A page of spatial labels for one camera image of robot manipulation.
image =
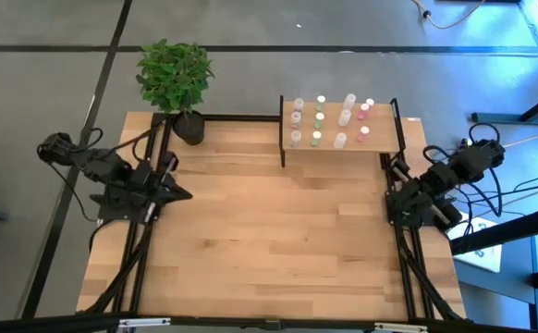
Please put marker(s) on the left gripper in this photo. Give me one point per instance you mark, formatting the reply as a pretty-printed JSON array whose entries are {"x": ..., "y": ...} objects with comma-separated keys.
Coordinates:
[{"x": 160, "y": 185}]

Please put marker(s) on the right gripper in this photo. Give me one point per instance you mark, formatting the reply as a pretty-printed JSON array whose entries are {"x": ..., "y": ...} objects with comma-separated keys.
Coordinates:
[{"x": 424, "y": 196}]

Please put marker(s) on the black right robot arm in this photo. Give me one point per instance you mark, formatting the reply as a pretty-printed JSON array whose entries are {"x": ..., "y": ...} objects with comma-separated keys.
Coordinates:
[{"x": 468, "y": 162}]

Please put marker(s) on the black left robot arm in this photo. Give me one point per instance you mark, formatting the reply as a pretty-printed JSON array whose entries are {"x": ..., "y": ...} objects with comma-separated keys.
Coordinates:
[{"x": 102, "y": 166}]

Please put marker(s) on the yellow power plug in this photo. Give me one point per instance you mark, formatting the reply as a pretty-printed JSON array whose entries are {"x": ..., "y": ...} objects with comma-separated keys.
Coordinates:
[{"x": 465, "y": 142}]

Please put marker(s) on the white printed sheet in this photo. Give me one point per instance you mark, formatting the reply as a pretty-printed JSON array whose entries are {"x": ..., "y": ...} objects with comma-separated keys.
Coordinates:
[{"x": 481, "y": 259}]

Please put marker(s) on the green plant in black pot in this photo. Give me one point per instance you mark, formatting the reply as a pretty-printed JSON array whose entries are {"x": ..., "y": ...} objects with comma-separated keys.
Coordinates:
[{"x": 174, "y": 76}]

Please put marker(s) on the black crossbar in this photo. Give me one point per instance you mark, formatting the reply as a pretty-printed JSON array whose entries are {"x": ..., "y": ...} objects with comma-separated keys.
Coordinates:
[{"x": 42, "y": 326}]

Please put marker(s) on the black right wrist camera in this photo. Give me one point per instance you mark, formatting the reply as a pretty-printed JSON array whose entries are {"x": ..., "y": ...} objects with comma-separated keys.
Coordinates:
[{"x": 436, "y": 178}]

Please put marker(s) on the wooden shelf black frame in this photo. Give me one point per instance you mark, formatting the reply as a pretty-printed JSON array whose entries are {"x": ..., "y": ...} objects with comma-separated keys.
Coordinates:
[{"x": 380, "y": 139}]

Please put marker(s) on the black aluminium table frame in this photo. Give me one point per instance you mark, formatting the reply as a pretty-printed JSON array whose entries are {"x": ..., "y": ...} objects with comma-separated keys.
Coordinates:
[{"x": 213, "y": 117}]

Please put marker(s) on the black side table frame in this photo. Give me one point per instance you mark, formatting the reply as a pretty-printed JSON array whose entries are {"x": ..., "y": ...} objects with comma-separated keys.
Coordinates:
[{"x": 504, "y": 231}]

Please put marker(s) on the silver bracket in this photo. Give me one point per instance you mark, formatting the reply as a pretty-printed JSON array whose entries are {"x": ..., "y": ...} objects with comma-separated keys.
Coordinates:
[
  {"x": 400, "y": 327},
  {"x": 144, "y": 322}
]

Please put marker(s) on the black desk frame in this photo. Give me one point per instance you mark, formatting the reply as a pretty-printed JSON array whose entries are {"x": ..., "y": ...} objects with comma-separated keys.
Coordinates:
[{"x": 509, "y": 118}]

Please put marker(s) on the black table-level camera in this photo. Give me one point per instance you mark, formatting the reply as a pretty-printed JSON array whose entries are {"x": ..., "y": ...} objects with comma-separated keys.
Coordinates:
[{"x": 272, "y": 324}]

